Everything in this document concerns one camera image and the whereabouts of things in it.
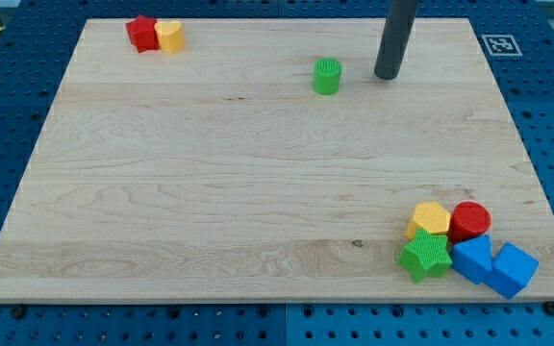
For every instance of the green circle block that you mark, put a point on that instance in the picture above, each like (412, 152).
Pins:
(327, 76)

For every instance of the red circle block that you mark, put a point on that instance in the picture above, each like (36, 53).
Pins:
(469, 219)

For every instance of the light wooden board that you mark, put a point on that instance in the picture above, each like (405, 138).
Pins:
(218, 174)

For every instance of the yellow hexagon block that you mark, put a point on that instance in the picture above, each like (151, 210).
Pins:
(431, 217)

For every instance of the green star block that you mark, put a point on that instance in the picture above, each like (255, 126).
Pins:
(425, 256)

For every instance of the red star block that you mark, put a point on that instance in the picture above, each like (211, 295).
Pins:
(142, 34)

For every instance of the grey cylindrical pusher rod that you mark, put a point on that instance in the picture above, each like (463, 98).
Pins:
(396, 33)

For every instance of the blue triangle block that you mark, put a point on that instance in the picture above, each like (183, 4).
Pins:
(472, 258)

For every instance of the blue cube block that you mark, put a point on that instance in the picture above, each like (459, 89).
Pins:
(511, 271)

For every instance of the white fiducial marker tag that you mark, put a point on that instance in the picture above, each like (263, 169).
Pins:
(500, 45)

